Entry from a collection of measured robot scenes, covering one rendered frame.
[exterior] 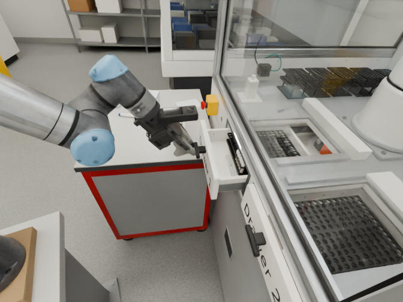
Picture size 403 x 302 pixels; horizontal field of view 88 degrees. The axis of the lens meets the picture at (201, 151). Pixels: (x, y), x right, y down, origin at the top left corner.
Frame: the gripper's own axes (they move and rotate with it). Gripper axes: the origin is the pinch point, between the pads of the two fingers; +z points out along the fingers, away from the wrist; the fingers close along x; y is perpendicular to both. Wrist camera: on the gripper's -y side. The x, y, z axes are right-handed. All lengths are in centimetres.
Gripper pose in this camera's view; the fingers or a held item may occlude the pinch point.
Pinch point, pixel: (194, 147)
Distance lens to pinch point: 68.6
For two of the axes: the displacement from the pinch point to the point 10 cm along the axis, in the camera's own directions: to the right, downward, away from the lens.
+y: -8.4, 4.7, 2.8
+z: 5.3, 5.6, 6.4
